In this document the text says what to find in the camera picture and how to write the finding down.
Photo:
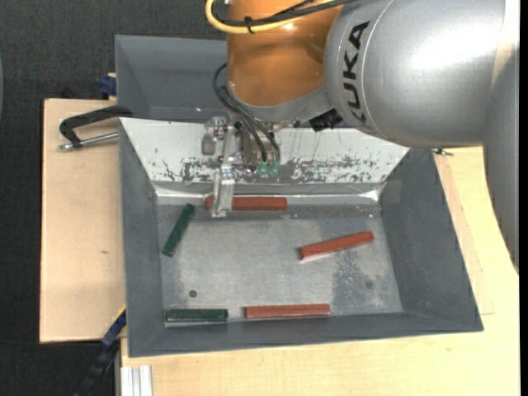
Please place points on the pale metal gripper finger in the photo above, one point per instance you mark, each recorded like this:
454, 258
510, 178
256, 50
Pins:
217, 198
229, 192

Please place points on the red-brown flat block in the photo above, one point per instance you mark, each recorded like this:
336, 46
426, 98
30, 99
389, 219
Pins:
336, 245
260, 203
286, 311

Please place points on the dark green flat block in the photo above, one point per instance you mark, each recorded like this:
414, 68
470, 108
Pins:
196, 315
179, 230

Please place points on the grey metal bin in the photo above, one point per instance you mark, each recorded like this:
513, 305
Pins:
268, 262

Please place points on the black cylinder on white bracket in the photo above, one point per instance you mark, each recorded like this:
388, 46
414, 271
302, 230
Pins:
326, 120

